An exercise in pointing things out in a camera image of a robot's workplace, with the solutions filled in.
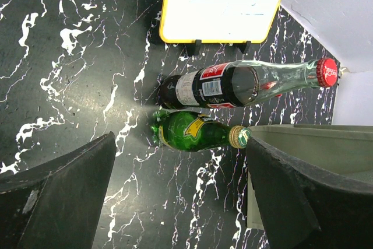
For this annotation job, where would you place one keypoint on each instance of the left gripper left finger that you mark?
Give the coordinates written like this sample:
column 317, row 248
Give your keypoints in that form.
column 58, row 204

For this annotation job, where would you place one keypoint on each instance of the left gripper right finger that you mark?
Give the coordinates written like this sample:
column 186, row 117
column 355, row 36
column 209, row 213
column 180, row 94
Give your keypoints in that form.
column 304, row 206

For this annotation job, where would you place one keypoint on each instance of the green canvas bag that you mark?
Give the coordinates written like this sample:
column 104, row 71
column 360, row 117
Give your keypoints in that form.
column 342, row 149

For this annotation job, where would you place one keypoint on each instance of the coca-cola glass bottle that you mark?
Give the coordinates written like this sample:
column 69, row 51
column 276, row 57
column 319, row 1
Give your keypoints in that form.
column 237, row 84

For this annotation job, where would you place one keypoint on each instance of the green perrier bottle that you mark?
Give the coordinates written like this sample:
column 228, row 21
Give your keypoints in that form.
column 190, row 131

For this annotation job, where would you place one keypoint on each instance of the red emergency stop button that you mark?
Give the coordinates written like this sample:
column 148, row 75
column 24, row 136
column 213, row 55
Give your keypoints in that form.
column 269, row 90

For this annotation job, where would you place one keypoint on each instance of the yellow framed whiteboard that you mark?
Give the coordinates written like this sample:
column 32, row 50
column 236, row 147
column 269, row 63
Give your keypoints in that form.
column 216, row 21

